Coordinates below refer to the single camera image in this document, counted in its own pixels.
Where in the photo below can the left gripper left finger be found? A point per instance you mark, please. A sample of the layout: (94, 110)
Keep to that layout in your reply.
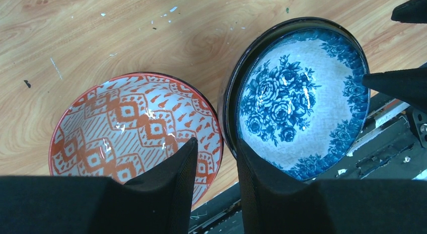
(157, 201)

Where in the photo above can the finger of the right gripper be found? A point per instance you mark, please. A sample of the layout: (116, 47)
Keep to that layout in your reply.
(412, 11)
(408, 85)

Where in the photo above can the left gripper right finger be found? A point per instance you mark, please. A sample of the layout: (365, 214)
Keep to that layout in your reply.
(274, 202)

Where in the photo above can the blue floral bowl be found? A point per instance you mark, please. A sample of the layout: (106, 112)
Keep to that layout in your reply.
(295, 96)

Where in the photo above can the red patterned bowl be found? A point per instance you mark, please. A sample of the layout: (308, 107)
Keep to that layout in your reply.
(130, 124)

